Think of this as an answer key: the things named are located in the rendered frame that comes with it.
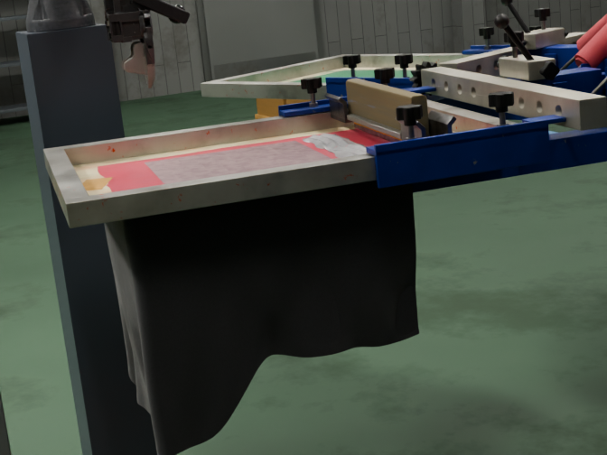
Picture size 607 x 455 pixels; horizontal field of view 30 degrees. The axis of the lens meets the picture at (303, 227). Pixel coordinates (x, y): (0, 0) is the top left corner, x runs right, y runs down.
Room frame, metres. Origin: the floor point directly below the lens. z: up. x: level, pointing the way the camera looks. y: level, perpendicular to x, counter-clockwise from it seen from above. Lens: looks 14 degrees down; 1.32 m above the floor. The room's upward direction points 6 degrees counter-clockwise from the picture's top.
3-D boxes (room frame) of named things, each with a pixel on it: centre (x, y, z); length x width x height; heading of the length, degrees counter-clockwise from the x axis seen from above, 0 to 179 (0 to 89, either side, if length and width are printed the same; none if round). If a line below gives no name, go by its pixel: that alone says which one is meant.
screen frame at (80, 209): (2.02, 0.04, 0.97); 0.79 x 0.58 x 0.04; 105
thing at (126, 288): (1.95, 0.32, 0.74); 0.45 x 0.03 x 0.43; 15
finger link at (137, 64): (2.22, 0.29, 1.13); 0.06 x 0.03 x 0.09; 105
